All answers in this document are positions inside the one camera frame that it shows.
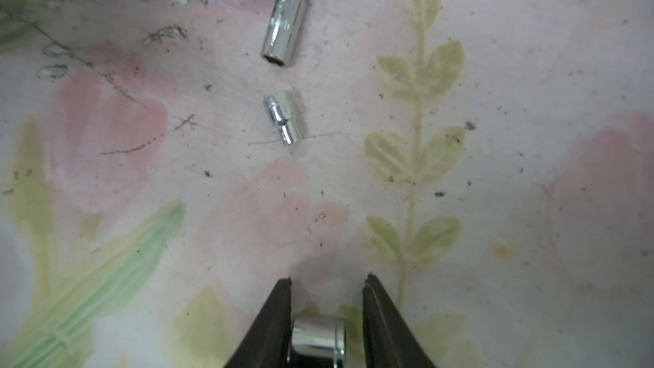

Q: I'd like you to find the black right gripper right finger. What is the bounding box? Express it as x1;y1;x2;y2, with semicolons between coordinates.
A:
362;274;436;368

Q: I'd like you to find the small chrome socket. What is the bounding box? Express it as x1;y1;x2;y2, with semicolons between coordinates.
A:
263;91;301;146

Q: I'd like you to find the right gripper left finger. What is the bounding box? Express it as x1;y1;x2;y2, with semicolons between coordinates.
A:
224;278;292;368

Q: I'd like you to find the medium chrome socket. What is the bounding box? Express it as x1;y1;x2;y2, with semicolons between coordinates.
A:
261;0;307;66

